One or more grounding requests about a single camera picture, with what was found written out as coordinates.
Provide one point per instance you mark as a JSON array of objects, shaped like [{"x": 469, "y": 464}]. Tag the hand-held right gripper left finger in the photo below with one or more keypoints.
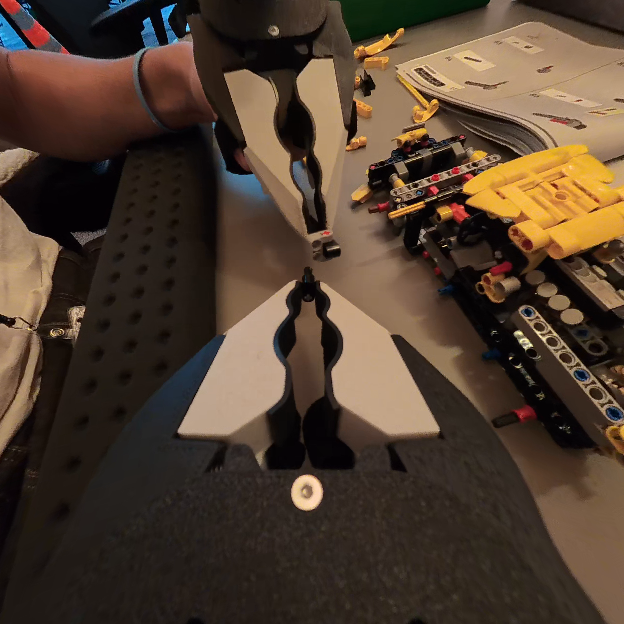
[{"x": 234, "y": 385}]

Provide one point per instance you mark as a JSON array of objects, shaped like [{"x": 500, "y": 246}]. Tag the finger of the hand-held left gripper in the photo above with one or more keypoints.
[
  {"x": 258, "y": 136},
  {"x": 329, "y": 126}
]

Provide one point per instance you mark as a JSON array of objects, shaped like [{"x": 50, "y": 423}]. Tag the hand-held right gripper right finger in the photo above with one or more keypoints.
[{"x": 380, "y": 390}]

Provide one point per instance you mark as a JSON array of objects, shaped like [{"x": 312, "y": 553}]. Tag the grey connector with red pin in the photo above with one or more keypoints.
[{"x": 321, "y": 241}]

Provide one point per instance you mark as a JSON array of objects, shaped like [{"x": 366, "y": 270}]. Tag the person's left forearm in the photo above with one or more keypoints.
[{"x": 73, "y": 102}]

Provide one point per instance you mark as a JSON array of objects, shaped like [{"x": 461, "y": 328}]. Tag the grey desk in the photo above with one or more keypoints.
[{"x": 380, "y": 317}]

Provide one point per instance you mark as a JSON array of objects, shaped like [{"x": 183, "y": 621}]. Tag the person's left hand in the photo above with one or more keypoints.
[{"x": 185, "y": 87}]

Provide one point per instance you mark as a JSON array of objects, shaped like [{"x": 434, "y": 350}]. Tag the dark grey axle pin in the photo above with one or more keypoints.
[{"x": 414, "y": 127}]

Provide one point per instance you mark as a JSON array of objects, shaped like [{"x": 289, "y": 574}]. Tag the pile of loose building pieces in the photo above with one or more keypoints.
[{"x": 378, "y": 48}]

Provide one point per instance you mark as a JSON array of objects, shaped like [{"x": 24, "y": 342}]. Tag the yellow piece with long rod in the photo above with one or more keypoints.
[{"x": 425, "y": 112}]

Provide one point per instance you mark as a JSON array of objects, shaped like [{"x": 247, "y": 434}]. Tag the blue wristband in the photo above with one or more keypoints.
[{"x": 144, "y": 97}]

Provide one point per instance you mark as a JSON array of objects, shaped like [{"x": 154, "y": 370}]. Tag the green storage bin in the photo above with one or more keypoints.
[{"x": 414, "y": 17}]

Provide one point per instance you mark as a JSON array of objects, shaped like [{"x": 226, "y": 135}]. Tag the open instruction booklet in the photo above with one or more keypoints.
[{"x": 512, "y": 83}]

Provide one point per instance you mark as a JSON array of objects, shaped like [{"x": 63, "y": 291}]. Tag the orange traffic cone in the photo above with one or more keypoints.
[{"x": 34, "y": 24}]

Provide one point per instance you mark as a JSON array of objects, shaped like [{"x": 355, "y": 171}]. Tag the partly built yellow toy car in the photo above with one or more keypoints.
[{"x": 536, "y": 219}]

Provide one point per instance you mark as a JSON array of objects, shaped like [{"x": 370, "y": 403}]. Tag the white t-shirt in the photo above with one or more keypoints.
[{"x": 19, "y": 292}]

